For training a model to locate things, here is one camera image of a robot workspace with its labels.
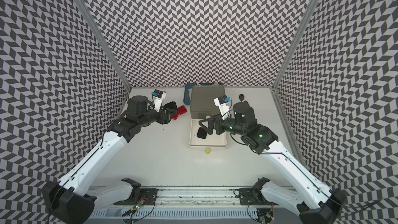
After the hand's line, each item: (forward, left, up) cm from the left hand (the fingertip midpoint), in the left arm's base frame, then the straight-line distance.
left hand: (170, 111), depth 76 cm
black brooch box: (+1, -1, +3) cm, 4 cm away
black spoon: (+29, -43, -23) cm, 57 cm away
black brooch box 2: (-4, -15, -15) cm, 22 cm away
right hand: (-10, -18, +4) cm, 21 cm away
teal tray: (+28, -3, -25) cm, 38 cm away
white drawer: (-7, -21, -18) cm, 29 cm away
